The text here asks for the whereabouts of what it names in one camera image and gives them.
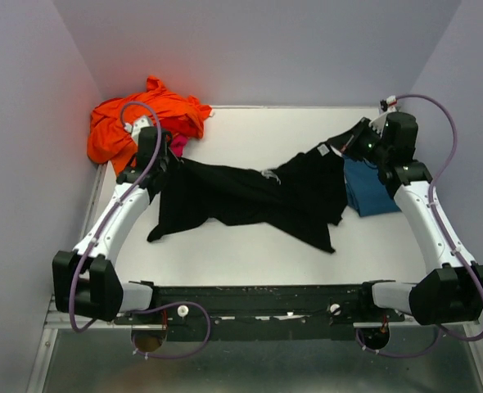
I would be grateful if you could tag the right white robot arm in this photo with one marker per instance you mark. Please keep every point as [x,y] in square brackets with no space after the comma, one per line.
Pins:
[452,289]

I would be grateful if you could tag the magenta t shirt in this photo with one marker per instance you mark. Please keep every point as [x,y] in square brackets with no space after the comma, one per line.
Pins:
[178,144]

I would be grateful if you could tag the orange t shirt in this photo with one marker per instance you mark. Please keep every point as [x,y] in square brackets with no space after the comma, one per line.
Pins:
[115,123]

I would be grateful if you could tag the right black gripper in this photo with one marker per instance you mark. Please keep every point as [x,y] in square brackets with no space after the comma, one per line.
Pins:
[348,142]

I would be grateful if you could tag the folded blue t shirt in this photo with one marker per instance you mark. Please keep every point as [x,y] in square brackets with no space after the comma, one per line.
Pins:
[365,193]

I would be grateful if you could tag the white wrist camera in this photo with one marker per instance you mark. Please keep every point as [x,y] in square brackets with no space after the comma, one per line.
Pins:
[386,107]
[140,123]

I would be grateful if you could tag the red t shirt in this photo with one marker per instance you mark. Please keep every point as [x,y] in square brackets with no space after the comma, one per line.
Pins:
[181,126]

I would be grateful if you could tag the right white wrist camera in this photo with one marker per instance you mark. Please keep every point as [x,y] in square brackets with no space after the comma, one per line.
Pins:
[386,107]

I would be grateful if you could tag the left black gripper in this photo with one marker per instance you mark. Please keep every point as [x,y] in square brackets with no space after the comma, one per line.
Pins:
[174,160]

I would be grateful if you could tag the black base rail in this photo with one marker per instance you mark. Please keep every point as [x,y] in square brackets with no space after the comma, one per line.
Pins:
[271,313]

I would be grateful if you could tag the aluminium frame rail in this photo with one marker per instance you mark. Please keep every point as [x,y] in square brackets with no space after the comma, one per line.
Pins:
[54,320]

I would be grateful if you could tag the black printed t shirt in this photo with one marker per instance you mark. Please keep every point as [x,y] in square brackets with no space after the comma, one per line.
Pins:
[301,197]

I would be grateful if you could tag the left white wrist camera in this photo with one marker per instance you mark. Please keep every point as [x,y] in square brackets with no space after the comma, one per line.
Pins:
[140,123]

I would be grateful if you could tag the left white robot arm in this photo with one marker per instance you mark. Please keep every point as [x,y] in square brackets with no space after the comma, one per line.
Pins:
[85,280]

